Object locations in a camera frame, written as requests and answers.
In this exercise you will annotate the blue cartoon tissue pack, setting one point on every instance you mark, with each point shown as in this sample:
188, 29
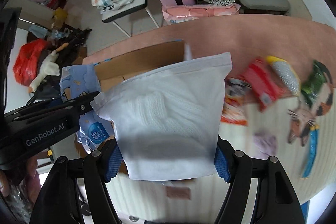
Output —
80, 80

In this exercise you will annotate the red snack packet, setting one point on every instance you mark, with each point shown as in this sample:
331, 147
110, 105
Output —
258, 76

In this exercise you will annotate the pink packaged bedding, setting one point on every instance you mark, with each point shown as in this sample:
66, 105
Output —
184, 13

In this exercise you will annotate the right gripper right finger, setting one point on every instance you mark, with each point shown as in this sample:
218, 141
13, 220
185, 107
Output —
276, 200

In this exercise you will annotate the red plastic bag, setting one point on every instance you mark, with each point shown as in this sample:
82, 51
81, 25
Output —
25, 67

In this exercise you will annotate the lilac cloth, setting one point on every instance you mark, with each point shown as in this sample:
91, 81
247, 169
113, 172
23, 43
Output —
266, 145

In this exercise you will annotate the white frame chair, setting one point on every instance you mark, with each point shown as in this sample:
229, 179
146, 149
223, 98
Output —
110, 16

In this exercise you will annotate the green wet wipes pack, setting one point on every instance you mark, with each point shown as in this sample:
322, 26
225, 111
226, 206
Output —
311, 87

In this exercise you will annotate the blue feather toy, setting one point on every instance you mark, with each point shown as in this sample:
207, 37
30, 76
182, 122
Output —
314, 132

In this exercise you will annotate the pink and cream cat rug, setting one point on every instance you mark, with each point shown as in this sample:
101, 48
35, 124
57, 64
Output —
245, 37

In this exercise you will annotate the yellow grey sponge pack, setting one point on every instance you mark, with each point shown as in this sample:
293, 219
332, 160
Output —
286, 73

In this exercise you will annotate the brown cardboard box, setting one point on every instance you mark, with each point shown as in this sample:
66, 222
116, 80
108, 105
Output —
112, 70

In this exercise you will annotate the white goose plush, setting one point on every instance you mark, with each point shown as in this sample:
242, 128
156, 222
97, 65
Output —
48, 68

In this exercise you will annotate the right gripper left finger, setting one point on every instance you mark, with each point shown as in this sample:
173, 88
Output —
58, 201

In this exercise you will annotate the white knit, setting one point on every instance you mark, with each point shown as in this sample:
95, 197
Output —
166, 121

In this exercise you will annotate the orange snack packet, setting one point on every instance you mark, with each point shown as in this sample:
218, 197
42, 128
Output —
233, 108

